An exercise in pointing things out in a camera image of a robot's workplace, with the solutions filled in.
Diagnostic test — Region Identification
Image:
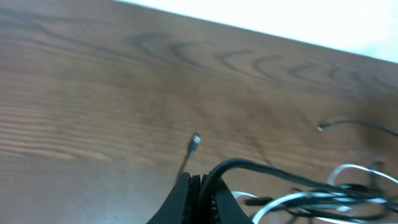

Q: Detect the black usb cable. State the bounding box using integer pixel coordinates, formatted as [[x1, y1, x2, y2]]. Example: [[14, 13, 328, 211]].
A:
[[175, 119, 398, 184], [195, 157, 398, 224]]

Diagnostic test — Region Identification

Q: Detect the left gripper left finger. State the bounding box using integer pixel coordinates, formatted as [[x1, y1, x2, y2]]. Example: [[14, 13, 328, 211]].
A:
[[147, 172, 191, 224]]

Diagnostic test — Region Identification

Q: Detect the white usb cable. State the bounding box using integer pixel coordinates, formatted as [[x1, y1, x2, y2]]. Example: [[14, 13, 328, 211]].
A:
[[231, 164, 398, 224]]

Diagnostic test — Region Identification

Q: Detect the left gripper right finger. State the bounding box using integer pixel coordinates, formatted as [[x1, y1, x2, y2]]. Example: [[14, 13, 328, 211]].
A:
[[213, 180, 252, 224]]

